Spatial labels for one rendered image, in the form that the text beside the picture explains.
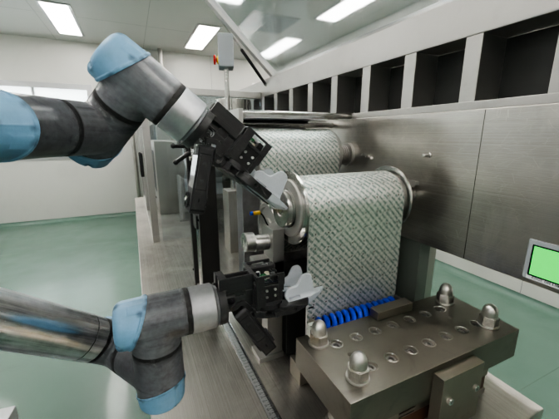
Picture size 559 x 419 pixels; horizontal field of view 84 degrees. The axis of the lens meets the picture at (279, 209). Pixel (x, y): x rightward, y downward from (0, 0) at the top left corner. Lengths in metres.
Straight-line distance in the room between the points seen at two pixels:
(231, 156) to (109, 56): 0.21
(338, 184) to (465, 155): 0.26
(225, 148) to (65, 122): 0.22
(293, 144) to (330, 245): 0.31
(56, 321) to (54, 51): 5.79
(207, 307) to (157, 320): 0.07
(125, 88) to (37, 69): 5.74
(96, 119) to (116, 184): 5.60
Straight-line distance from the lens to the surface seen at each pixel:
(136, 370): 0.58
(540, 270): 0.68
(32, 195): 6.29
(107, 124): 0.52
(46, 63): 6.21
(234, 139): 0.52
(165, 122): 0.49
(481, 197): 0.71
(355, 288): 0.70
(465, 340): 0.69
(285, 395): 0.70
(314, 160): 0.84
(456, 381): 0.63
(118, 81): 0.49
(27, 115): 0.44
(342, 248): 0.63
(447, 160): 0.75
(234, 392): 0.71
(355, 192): 0.63
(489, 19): 0.76
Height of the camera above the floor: 1.39
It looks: 13 degrees down
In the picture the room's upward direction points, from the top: straight up
